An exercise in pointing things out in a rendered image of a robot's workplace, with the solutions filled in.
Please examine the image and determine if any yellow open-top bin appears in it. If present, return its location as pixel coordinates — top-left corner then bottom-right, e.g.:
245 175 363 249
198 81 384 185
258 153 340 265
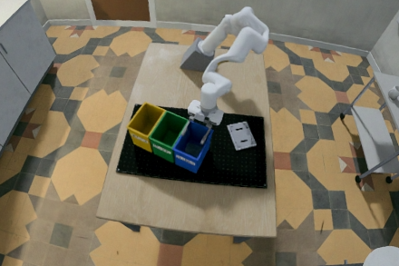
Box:
126 102 166 153

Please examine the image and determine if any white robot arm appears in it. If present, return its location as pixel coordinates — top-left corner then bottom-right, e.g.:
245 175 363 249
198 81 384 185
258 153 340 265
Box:
195 7 269 122

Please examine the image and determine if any green bin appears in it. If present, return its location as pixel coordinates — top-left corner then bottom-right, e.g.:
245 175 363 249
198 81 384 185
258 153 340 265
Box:
149 111 189 163

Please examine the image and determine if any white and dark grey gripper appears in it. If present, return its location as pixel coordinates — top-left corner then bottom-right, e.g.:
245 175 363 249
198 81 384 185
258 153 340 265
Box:
180 100 224 144

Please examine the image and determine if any blue bin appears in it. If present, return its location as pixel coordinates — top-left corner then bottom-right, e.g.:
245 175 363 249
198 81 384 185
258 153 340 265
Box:
172 121 214 173

